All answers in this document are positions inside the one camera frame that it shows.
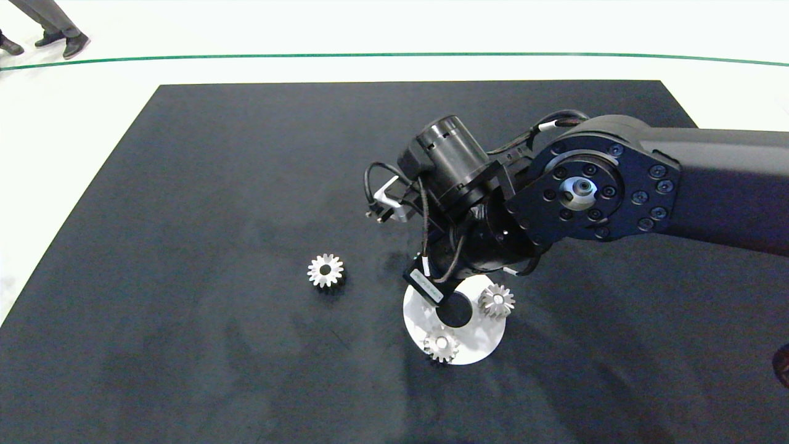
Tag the round white plate with pins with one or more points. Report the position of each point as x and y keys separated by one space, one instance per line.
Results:
x=478 y=337

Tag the large steel gear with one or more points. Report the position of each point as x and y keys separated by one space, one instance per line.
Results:
x=316 y=273

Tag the person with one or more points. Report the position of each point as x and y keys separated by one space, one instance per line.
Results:
x=58 y=23
x=10 y=45

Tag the small steel gear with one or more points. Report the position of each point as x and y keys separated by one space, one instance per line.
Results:
x=489 y=303
x=433 y=348

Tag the green floor tape line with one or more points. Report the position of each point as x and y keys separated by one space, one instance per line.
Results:
x=394 y=54

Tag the dark rectangular mat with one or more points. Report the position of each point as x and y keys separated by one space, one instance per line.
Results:
x=216 y=185

